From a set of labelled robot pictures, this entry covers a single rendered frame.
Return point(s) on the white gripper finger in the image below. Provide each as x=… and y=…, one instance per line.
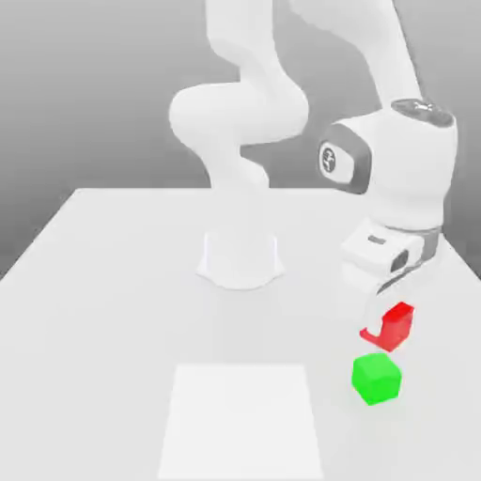
x=374, y=319

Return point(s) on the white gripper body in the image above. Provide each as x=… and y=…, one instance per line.
x=391, y=291

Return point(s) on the small red cube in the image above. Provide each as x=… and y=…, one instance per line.
x=396, y=327

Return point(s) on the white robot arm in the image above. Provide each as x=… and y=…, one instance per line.
x=413, y=169

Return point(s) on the small green cube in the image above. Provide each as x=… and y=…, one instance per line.
x=375, y=378

